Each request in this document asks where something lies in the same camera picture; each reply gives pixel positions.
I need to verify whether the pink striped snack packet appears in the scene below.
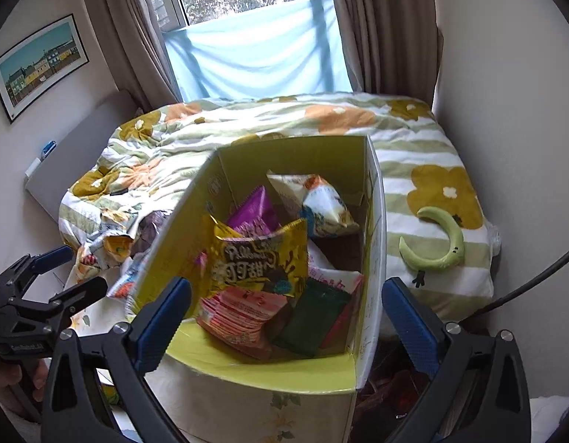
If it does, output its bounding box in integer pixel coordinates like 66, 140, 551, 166
196, 286, 287, 360

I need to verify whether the gold yellow snack packet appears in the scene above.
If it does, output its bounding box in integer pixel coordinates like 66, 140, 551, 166
202, 218, 308, 300

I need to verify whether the blue orange shrimp snack packet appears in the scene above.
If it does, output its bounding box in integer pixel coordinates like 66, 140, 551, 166
106, 249, 150, 300

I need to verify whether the person's left hand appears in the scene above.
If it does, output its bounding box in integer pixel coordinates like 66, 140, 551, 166
0, 360, 49, 413

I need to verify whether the silver orange snack packet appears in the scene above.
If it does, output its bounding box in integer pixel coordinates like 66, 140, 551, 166
74, 209, 137, 283

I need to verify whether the dark brown snack packet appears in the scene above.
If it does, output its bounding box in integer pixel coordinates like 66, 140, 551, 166
130, 210, 171, 258

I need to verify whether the grey headboard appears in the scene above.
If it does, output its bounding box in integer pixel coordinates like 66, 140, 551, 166
24, 90, 138, 223

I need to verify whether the green banana plush toy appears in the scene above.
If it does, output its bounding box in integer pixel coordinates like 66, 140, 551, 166
398, 206, 466, 272

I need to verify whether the floral striped duvet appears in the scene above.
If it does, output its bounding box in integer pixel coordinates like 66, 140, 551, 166
58, 92, 500, 321

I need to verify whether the framed houses picture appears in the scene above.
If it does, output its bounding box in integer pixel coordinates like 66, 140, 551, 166
0, 14, 89, 123

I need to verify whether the purple snack packet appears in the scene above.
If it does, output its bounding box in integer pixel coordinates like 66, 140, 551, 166
226, 185, 280, 237

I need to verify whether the dark green snack packet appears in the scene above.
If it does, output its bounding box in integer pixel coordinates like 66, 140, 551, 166
273, 278, 352, 357

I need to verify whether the green cardboard box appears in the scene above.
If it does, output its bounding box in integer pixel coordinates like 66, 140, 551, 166
128, 136, 387, 442

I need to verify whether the left brown curtain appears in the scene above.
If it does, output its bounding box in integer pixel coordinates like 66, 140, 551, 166
84, 0, 181, 111

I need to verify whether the brown curtain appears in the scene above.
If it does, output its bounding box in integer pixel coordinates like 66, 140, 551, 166
84, 0, 181, 111
333, 0, 443, 105

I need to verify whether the white orange pyramid snack packet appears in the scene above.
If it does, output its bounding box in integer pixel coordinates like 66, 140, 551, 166
266, 172, 360, 238

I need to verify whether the light blue window cloth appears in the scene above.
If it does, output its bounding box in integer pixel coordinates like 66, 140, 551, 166
163, 0, 352, 101

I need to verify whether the right brown curtain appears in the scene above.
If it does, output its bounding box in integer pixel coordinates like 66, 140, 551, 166
333, 0, 443, 105

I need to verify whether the black cable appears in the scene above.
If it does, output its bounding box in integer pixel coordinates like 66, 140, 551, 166
456, 239, 569, 326

